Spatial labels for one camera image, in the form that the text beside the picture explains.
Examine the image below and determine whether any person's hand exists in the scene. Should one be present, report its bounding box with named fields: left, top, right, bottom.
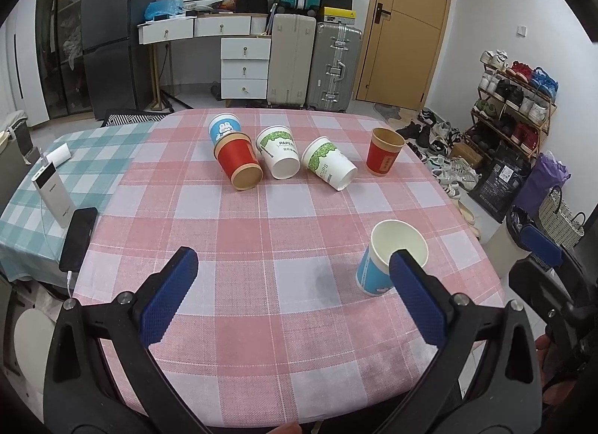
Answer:
left=535, top=334, right=552, bottom=406

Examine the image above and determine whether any white green paper cup left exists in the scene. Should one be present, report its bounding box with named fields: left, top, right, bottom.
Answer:
left=255, top=125, right=301, bottom=180

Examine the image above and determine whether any black smartphone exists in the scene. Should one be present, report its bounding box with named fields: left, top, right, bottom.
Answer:
left=59, top=207, right=98, bottom=273

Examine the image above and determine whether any wooden door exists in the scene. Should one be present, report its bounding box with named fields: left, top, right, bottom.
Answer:
left=356, top=0, right=451, bottom=110

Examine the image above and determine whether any pink checkered tablecloth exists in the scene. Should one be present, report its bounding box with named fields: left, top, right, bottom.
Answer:
left=75, top=109, right=504, bottom=428

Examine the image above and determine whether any black refrigerator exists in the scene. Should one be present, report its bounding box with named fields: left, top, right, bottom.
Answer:
left=81, top=0, right=156, bottom=120

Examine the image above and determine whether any red upright paper cup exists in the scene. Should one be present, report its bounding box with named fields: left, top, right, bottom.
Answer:
left=366, top=127, right=406, bottom=176

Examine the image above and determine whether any white green paper cup right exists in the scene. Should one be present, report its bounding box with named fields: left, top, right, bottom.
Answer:
left=301, top=136, right=358, bottom=191

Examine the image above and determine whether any white power bank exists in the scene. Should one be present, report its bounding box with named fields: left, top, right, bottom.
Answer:
left=31, top=163, right=76, bottom=230

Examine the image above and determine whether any beige suitcase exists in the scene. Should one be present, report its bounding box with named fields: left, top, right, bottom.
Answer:
left=266, top=14, right=316, bottom=107

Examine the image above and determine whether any teal checkered tablecloth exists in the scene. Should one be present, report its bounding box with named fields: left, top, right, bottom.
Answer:
left=1, top=122, right=154, bottom=287

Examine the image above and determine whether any purple bag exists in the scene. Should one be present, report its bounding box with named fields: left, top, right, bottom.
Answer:
left=513, top=151, right=571, bottom=216

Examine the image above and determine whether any red paper cup lying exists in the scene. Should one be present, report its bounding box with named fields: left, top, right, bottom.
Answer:
left=214, top=132, right=263, bottom=191

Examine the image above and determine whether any woven basket bag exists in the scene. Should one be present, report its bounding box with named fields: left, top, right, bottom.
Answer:
left=538, top=186, right=587, bottom=249

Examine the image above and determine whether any white green paper cup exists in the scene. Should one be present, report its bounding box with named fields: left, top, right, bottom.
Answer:
left=301, top=136, right=358, bottom=191
left=255, top=125, right=301, bottom=180

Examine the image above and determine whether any blue bunny paper cup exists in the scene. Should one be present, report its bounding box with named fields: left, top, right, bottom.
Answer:
left=356, top=219, right=429, bottom=296

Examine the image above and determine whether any blue plastic bag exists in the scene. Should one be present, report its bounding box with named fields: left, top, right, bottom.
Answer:
left=144, top=0, right=185, bottom=22

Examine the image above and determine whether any silver suitcase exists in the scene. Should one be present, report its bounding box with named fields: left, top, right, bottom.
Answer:
left=305, top=22, right=363, bottom=113

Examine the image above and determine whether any wooden shoe rack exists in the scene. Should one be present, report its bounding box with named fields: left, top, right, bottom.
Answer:
left=464, top=50, right=560, bottom=163

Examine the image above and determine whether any blue paper cup lying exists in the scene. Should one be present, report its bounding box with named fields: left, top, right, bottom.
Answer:
left=209, top=113, right=241, bottom=145

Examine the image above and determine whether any white drawer desk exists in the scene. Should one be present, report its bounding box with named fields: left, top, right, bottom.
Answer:
left=138, top=14, right=271, bottom=100

